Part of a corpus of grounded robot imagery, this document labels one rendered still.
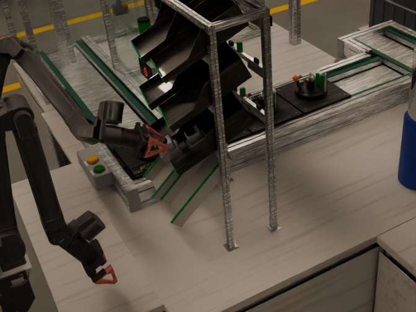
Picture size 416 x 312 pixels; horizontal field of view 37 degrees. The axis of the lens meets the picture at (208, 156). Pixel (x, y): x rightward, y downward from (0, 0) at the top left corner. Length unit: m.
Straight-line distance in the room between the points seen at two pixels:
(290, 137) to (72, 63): 1.32
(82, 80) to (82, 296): 1.37
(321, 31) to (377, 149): 3.10
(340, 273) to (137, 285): 0.67
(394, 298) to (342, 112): 0.81
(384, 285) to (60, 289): 1.09
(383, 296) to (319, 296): 0.26
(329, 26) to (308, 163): 3.30
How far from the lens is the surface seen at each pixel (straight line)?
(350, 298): 2.32
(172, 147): 1.91
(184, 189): 2.10
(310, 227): 2.20
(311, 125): 2.58
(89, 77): 3.18
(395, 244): 2.17
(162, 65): 1.83
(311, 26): 5.68
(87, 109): 2.84
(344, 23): 5.74
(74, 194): 2.49
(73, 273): 2.17
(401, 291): 2.22
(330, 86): 2.78
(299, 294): 2.12
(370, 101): 2.75
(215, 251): 2.13
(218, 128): 1.83
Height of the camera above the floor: 2.34
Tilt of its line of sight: 35 degrees down
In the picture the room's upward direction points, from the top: 6 degrees counter-clockwise
